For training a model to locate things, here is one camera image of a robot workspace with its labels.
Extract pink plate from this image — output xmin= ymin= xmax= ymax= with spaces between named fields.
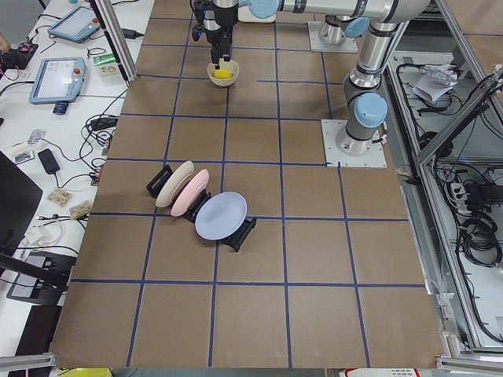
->
xmin=171 ymin=169 xmax=209 ymax=217

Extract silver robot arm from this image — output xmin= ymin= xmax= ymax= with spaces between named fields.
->
xmin=189 ymin=1 xmax=370 ymax=68
xmin=336 ymin=1 xmax=428 ymax=157

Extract blue plate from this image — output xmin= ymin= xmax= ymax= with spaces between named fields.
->
xmin=195 ymin=192 xmax=248 ymax=240

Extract cream rectangular tray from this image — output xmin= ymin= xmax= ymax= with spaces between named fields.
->
xmin=238 ymin=8 xmax=276 ymax=24

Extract green white carton box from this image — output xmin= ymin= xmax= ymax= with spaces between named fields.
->
xmin=93 ymin=53 xmax=119 ymax=78

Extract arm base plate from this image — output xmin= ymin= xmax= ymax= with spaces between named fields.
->
xmin=307 ymin=21 xmax=358 ymax=53
xmin=321 ymin=119 xmax=387 ymax=168

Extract black coiled cables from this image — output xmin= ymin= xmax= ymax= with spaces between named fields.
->
xmin=457 ymin=218 xmax=500 ymax=268

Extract blue teach pendant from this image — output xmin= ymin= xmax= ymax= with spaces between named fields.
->
xmin=48 ymin=6 xmax=100 ymax=43
xmin=29 ymin=57 xmax=86 ymax=104

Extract yellow lemon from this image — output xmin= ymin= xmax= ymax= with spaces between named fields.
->
xmin=212 ymin=68 xmax=233 ymax=80

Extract black phone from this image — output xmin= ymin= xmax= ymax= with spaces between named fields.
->
xmin=38 ymin=148 xmax=60 ymax=174

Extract black dish rack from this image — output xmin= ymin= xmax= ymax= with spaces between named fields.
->
xmin=146 ymin=165 xmax=257 ymax=251

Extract black monitor stand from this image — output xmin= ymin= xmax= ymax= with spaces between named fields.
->
xmin=1 ymin=155 xmax=76 ymax=305

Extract cream plate in rack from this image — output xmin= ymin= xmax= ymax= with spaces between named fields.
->
xmin=156 ymin=161 xmax=194 ymax=208

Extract aluminium frame post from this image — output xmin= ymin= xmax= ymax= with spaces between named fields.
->
xmin=90 ymin=0 xmax=138 ymax=82

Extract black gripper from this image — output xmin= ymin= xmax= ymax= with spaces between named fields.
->
xmin=190 ymin=0 xmax=238 ymax=69

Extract white bowl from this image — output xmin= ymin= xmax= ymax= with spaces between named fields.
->
xmin=207 ymin=59 xmax=240 ymax=87

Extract black power adapter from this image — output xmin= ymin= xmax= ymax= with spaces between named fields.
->
xmin=122 ymin=28 xmax=144 ymax=39

